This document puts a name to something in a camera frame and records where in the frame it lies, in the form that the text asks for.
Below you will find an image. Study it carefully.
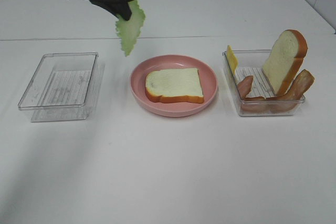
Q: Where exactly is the green toy lettuce leaf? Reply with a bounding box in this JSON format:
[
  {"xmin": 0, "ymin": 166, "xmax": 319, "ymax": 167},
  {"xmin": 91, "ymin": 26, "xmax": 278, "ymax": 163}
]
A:
[{"xmin": 115, "ymin": 0, "xmax": 146, "ymax": 57}]

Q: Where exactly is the toy bread slice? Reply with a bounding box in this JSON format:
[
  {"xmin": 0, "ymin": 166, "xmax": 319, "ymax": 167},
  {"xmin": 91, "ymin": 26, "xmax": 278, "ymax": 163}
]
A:
[
  {"xmin": 262, "ymin": 29, "xmax": 308, "ymax": 96},
  {"xmin": 145, "ymin": 68, "xmax": 204, "ymax": 103}
]

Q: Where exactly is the short toy bacon strip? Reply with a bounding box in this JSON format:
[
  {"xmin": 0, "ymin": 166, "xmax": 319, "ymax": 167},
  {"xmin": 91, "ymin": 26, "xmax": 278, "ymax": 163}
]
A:
[{"xmin": 237, "ymin": 76, "xmax": 267, "ymax": 113}]

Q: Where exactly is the yellow toy cheese slice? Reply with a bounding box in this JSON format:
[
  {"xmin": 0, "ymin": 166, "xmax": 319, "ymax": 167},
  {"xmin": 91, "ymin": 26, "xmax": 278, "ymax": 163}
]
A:
[{"xmin": 226, "ymin": 45, "xmax": 238, "ymax": 76}]

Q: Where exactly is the long toy bacon strip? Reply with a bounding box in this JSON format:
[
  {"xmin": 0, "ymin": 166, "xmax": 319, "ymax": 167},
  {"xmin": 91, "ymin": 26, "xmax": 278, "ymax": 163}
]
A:
[{"xmin": 266, "ymin": 69, "xmax": 314, "ymax": 113}]

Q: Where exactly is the clear plastic tray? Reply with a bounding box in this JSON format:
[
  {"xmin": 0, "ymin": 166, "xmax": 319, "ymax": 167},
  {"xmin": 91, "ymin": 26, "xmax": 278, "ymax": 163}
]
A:
[
  {"xmin": 223, "ymin": 49, "xmax": 306, "ymax": 116},
  {"xmin": 18, "ymin": 52, "xmax": 104, "ymax": 122}
]

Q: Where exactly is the clear plastic tray right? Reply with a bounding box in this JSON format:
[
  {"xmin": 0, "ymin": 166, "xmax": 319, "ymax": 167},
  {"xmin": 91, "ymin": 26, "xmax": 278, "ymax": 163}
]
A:
[{"xmin": 223, "ymin": 49, "xmax": 306, "ymax": 116}]

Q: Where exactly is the clear plastic tray left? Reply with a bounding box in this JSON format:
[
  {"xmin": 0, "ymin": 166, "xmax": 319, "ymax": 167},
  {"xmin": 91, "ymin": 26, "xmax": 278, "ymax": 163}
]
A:
[{"xmin": 18, "ymin": 52, "xmax": 104, "ymax": 122}]

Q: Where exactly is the pink plate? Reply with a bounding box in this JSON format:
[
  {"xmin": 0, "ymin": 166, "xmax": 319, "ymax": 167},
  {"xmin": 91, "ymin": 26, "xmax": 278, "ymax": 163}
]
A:
[{"xmin": 130, "ymin": 55, "xmax": 218, "ymax": 117}]

